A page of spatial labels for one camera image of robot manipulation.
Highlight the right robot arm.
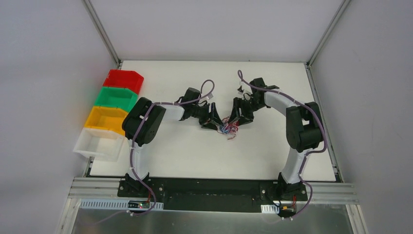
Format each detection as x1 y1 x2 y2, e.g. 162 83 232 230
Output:
228 78 325 200

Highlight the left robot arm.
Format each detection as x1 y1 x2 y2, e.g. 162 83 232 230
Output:
122 88 223 197

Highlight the red plastic bin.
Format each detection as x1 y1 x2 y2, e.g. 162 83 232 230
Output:
103 69 144 95

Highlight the green plastic bin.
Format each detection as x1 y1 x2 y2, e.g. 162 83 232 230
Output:
94 86 138 112

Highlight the yellow plastic bin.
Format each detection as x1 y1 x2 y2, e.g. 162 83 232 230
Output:
84 106 128 136

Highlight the white plastic bin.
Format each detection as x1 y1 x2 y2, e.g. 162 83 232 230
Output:
73 128 125 162

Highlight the tangled cable bundle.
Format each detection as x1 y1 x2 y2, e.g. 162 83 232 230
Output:
217 117 241 141

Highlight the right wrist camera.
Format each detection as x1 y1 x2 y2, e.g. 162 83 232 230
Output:
237 86 244 96

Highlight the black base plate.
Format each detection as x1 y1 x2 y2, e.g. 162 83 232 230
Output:
117 175 308 213

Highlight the aluminium frame rail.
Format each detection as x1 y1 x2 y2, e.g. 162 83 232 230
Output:
69 177 359 204

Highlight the white cable duct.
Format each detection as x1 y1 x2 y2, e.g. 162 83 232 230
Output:
80 199 164 211

